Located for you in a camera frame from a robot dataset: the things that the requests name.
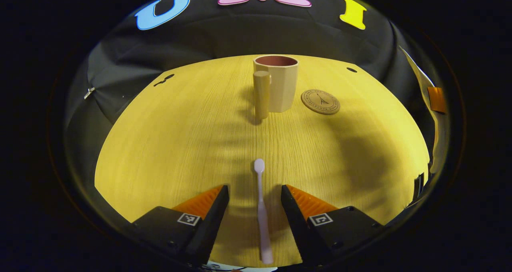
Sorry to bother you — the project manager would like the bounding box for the wooden desktop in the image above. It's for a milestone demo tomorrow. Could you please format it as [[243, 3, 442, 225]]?
[[94, 54, 430, 268]]

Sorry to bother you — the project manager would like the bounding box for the pale narrow strip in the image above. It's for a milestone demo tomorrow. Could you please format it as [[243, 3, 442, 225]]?
[[399, 46, 448, 174]]

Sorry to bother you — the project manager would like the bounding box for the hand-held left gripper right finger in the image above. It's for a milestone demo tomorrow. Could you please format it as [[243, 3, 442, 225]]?
[[281, 184, 384, 264]]

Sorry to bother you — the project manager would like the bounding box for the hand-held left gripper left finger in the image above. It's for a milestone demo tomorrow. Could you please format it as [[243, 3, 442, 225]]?
[[132, 185, 230, 266]]

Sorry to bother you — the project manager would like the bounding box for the round cork coaster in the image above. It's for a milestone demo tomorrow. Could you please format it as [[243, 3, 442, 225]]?
[[301, 89, 341, 115]]

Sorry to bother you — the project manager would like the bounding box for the black backdrop cloth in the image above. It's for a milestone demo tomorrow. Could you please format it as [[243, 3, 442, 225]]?
[[64, 0, 436, 224]]

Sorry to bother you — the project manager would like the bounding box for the beige cup with handle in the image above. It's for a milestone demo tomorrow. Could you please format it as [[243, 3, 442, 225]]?
[[253, 55, 299, 120]]

